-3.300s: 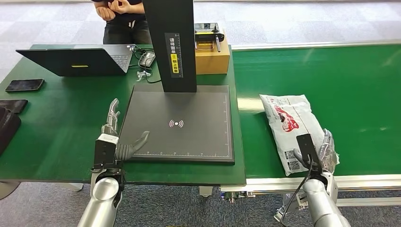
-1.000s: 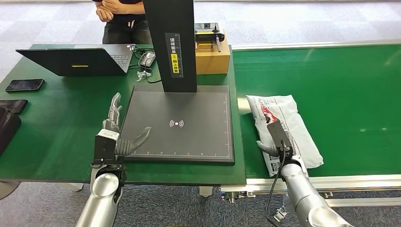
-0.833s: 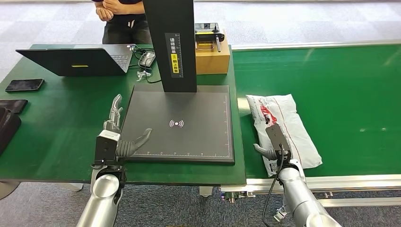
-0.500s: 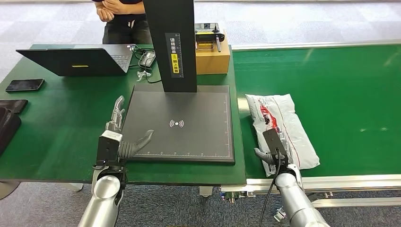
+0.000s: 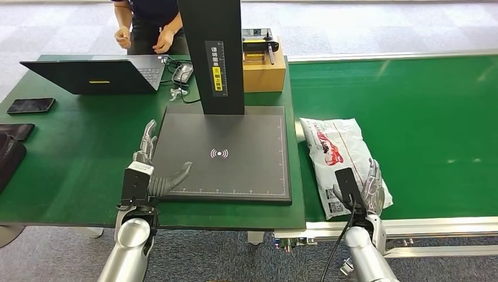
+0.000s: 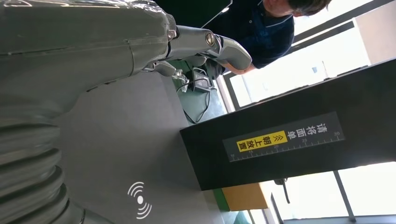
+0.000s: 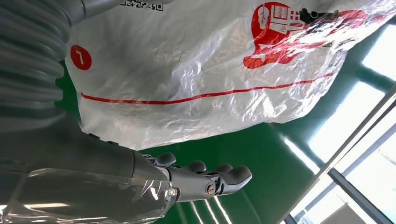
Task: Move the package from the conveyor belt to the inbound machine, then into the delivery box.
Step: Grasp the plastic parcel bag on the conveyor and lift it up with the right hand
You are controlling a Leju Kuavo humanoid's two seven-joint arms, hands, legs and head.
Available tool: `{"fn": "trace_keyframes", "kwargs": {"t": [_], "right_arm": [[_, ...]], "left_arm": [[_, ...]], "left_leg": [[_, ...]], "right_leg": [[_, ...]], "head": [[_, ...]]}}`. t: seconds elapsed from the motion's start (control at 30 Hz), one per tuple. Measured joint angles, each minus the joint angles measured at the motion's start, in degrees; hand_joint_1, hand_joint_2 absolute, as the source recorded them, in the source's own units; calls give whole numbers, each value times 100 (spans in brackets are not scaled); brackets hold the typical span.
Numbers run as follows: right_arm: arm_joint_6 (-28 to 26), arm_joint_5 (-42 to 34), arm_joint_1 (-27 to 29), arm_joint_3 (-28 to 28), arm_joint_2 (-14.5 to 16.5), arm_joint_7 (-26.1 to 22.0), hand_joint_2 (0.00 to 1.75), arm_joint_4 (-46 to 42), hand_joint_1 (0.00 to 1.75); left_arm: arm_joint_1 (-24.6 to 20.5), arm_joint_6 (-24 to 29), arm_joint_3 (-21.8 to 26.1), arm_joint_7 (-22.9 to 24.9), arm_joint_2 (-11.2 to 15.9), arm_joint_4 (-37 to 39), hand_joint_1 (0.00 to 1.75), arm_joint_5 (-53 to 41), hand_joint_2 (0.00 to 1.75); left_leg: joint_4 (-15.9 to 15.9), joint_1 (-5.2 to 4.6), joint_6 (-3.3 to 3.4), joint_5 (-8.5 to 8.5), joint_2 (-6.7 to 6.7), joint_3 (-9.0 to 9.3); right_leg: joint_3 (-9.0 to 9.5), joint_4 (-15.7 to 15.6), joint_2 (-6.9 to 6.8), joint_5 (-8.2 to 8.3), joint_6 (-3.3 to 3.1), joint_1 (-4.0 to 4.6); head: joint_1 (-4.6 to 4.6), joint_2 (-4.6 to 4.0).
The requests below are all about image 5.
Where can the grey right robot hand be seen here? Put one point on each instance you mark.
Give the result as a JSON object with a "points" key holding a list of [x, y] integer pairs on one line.
{"points": [[372, 192]]}

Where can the person's right hand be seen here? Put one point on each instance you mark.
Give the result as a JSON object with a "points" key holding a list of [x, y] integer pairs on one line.
{"points": [[123, 37]]}

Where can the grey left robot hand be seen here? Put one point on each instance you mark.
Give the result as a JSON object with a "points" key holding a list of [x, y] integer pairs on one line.
{"points": [[146, 150]]}

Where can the person's left hand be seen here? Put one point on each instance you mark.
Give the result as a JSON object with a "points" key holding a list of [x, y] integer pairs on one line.
{"points": [[163, 41]]}

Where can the white red-printed courier package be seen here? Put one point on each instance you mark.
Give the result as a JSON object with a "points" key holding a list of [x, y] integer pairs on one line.
{"points": [[334, 144]]}

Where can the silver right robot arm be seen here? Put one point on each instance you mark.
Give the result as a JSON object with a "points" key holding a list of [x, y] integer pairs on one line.
{"points": [[365, 253]]}

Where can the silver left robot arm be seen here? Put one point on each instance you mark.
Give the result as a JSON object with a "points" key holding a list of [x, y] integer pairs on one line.
{"points": [[128, 249]]}

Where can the person's left forearm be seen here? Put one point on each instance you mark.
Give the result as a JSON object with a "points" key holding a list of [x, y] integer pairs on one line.
{"points": [[173, 25]]}

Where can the person's right forearm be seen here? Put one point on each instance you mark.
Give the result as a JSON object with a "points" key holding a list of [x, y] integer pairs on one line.
{"points": [[122, 15]]}

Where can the black inbound scanner machine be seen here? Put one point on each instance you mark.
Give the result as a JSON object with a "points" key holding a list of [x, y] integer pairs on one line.
{"points": [[233, 167]]}

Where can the brown cardboard box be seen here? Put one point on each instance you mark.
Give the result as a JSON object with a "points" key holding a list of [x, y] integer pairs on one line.
{"points": [[264, 78]]}

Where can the green conveyor belt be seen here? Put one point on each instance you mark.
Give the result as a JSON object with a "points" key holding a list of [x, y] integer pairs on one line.
{"points": [[428, 97]]}

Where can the person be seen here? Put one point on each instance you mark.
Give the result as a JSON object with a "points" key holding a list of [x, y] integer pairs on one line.
{"points": [[151, 15]]}

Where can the grey power adapter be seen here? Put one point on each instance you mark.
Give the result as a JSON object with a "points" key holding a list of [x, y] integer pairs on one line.
{"points": [[183, 74]]}

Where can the black open laptop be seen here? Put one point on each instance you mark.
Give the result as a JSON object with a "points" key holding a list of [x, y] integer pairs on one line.
{"points": [[97, 78]]}

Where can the small clear plastic piece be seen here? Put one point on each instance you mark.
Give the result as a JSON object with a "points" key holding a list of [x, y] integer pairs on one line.
{"points": [[176, 93]]}

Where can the black yellow remote controller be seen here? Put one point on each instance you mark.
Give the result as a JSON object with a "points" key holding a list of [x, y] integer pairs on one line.
{"points": [[255, 46]]}

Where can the white table leg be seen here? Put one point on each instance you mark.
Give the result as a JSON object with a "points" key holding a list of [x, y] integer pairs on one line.
{"points": [[255, 237], [91, 232]]}

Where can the black smartphone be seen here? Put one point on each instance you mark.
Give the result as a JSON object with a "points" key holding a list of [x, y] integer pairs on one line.
{"points": [[31, 106]]}

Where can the black flat pouch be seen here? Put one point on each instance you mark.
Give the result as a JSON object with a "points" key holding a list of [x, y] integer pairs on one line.
{"points": [[15, 131]]}

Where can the black bag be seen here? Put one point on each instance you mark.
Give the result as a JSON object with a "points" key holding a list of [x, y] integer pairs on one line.
{"points": [[8, 163]]}

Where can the grey round stand base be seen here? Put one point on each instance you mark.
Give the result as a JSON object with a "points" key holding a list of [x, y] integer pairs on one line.
{"points": [[9, 235]]}

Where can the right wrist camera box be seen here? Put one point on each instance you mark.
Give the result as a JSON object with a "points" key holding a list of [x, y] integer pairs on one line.
{"points": [[346, 183]]}

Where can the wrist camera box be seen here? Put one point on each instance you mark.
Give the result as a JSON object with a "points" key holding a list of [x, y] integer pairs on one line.
{"points": [[135, 185], [346, 183]]}

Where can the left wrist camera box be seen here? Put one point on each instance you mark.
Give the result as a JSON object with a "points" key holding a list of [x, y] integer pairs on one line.
{"points": [[135, 185]]}

